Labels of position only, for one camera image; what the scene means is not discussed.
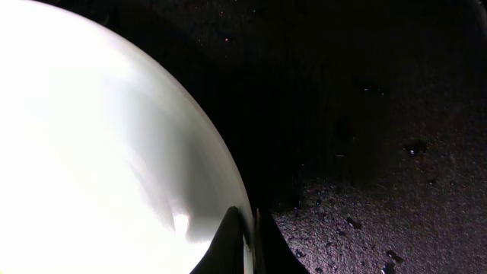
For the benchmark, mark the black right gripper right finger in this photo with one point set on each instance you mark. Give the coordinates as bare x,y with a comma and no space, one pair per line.
272,253

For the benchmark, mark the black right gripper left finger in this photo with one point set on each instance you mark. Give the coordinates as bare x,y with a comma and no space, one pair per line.
225,254

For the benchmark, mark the black round tray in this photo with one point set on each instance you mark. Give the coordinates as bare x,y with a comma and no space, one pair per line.
359,126

